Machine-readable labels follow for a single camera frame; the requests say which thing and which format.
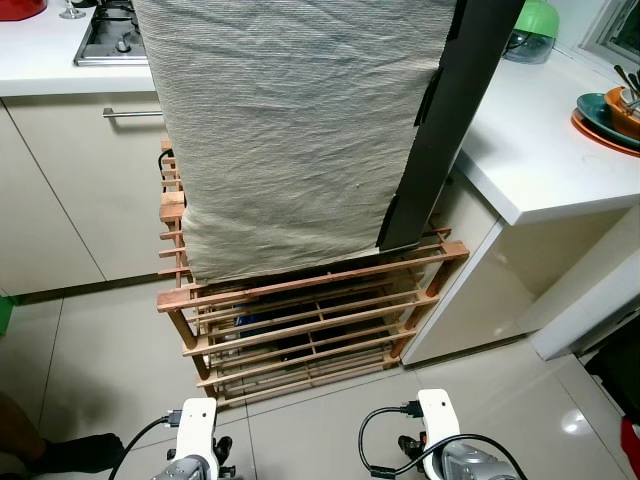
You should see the blue item inside rack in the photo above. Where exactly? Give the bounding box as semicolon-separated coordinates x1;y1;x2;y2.
236;314;268;338

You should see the person foot in black sock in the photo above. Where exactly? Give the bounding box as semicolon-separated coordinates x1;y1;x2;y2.
0;391;127;477

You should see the wooden slatted rack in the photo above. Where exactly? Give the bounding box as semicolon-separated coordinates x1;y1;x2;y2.
155;138;471;412

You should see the red plastic container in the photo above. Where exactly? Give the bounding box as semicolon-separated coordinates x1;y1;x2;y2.
619;417;640;480

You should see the white corner counter cabinet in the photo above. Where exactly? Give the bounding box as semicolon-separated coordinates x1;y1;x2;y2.
400;172;640;367

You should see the white hob base cabinet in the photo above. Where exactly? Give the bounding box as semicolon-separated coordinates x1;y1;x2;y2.
0;92;193;298

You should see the grey woven cover cloth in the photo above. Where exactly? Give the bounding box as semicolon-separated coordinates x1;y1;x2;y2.
133;0;472;287

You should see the orange plate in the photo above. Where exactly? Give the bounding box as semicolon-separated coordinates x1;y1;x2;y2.
571;108;640;159

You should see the teal plate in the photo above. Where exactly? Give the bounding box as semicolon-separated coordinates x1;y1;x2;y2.
575;92;640;151

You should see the orange bowl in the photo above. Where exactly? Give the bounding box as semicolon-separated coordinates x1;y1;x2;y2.
604;87;640;141

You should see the dark metal spoon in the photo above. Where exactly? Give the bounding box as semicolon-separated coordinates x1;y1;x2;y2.
613;65;634;101

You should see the steel gas hob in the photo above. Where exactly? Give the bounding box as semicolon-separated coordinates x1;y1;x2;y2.
74;0;151;68

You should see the clear wine glass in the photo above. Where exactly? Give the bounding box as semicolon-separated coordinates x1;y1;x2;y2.
59;0;90;20

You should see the red bowl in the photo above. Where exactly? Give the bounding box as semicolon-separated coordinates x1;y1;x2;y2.
0;0;49;22

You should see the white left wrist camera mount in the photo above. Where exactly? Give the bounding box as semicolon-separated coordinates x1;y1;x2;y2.
174;397;220;480

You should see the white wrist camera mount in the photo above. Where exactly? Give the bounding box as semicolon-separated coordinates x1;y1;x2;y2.
174;397;220;480
416;388;464;480

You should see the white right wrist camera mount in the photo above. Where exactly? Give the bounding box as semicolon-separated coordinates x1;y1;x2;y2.
416;388;464;480

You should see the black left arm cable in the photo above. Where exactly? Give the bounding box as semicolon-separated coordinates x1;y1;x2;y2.
107;407;182;480

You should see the steel drawer handle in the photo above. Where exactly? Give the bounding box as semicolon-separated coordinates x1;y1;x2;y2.
102;107;165;122

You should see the window frame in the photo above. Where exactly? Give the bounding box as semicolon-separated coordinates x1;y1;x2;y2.
583;0;640;68

